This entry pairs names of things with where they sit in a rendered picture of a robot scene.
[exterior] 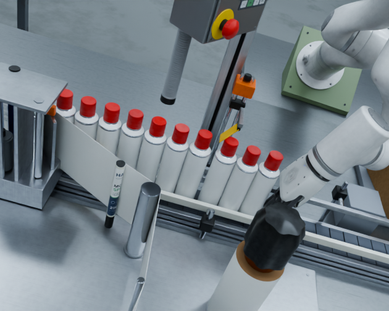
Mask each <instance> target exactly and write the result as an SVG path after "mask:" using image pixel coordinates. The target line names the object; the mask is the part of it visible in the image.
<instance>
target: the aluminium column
mask: <svg viewBox="0 0 389 311"><path fill-rule="evenodd" d="M267 1H268V0H267ZM267 1H266V4H267ZM266 4H265V6H266ZM265 6H264V9H265ZM264 9H263V11H264ZM263 11H262V14H263ZM261 17H262V15H261ZM260 20H261V18H260ZM260 20H259V22H260ZM258 25H259V23H258ZM258 25H257V28H258ZM257 28H256V30H257ZM256 30H255V31H251V32H247V33H243V34H240V35H236V36H235V37H233V38H232V39H230V40H229V42H228V46H227V49H226V52H225V55H224V58H223V61H222V64H221V66H220V70H219V73H218V76H217V79H216V81H215V85H214V88H213V90H212V94H211V97H210V100H209V103H208V105H207V109H206V112H205V114H204V118H203V121H202V124H201V127H200V129H199V130H202V129H205V130H209V131H210V132H211V133H212V140H211V143H210V145H209V147H210V148H211V151H212V148H213V146H214V143H215V140H216V138H217V135H218V132H219V130H220V127H221V124H222V122H223V119H224V117H225V113H226V111H227V108H228V105H229V102H230V99H231V97H232V95H233V93H232V89H233V83H234V81H235V78H236V75H237V74H240V73H241V70H242V68H243V65H244V63H245V60H246V57H247V55H248V52H249V49H250V47H251V43H252V42H253V38H254V35H255V33H256Z"/></svg>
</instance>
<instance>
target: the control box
mask: <svg viewBox="0 0 389 311"><path fill-rule="evenodd" d="M266 1H267V0H266ZM240 2H241V0H174V4H173V7H172V12H171V15H170V23H171V24H173V25H175V26H176V27H177V28H179V29H181V30H182V31H184V32H185V33H186V34H188V35H190V36H191V37H192V38H194V39H195V40H197V41H199V42H200V43H201V44H206V43H211V42H214V41H218V40H221V39H225V38H224V37H223V36H222V31H221V30H219V25H220V23H221V22H222V21H223V20H224V19H227V20H230V19H235V20H237V21H238V22H239V30H238V33H237V34H236V35H240V34H243V33H247V32H251V31H255V30H256V28H257V25H258V23H259V20H260V18H261V15H262V11H263V9H264V6H265V5H263V6H257V7H252V8H249V9H243V10H238V8H239V5H240ZM265 4H266V2H265Z"/></svg>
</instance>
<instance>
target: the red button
mask: <svg viewBox="0 0 389 311"><path fill-rule="evenodd" d="M219 30H221V31H222V36H223V37H224V38H225V39H232V38H233V37H235V36H236V34H237V33H238V30H239V22H238V21H237V20H235V19H230V20H227V19H224V20H223V21H222V22H221V23H220V25H219Z"/></svg>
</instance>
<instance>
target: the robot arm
mask: <svg viewBox="0 0 389 311"><path fill-rule="evenodd" d="M388 28H389V0H362V1H357V2H352V3H349V4H345V5H343V6H340V7H338V8H336V9H335V10H333V11H332V12H331V13H330V14H329V15H328V16H327V18H326V19H325V20H324V22H323V24H322V26H321V35H322V38H323V40H324V41H315V42H312V43H309V44H307V45H306V46H305V47H303V48H302V50H301V51H300V52H299V54H298V56H297V59H296V71H297V74H298V76H299V78H300V80H301V81H302V82H303V83H304V84H305V85H307V86H308V87H310V88H313V89H327V88H330V87H332V86H334V85H335V84H336V83H338V82H339V80H340V79H341V77H342V75H343V72H344V69H345V67H351V68H359V69H371V73H370V76H371V79H372V81H373V82H374V84H375V86H376V87H377V89H378V90H379V92H380V94H381V97H382V113H381V115H380V114H379V113H378V112H376V111H375V110H374V109H372V108H371V107H368V106H361V107H360V108H359V109H358V110H357V111H355V112H354V113H353V114H352V115H350V116H349V117H348V118H347V119H346V120H345V121H344V122H342V123H341V124H340V125H338V126H337V127H336V128H335V129H334V130H333V131H332V132H330V133H329V134H328V135H327V136H326V137H325V138H324V139H322V140H321V141H320V142H318V143H317V144H316V145H315V146H314V147H313V148H312V149H310V150H309V151H308V153H307V154H305V155H303V156H302V157H300V158H298V159H297V160H296V161H294V162H293V163H292V164H290V165H289V166H287V168H285V169H284V170H283V171H282V172H281V173H280V187H279V188H277V189H276V190H275V192H274V193H275V194H273V195H271V196H270V197H269V198H268V199H267V200H266V201H265V203H264V205H263V207H265V206H267V205H273V204H275V203H277V202H281V203H283V204H285V205H287V206H289V207H294V208H298V207H300V206H301V205H303V204H304V203H306V202H307V201H308V200H310V198H312V197H313V196H314V195H315V194H316V193H317V192H319V191H320V190H321V189H322V188H323V187H324V185H325V184H326V183H327V182H328V181H330V180H332V181H333V180H335V179H337V178H338V177H339V176H340V175H342V174H343V173H344V172H346V171H347V170H349V169H350V168H351V167H353V166H355V165H360V166H362V167H365V168H368V169H370V170H382V169H384V168H386V167H387V166H389V29H388Z"/></svg>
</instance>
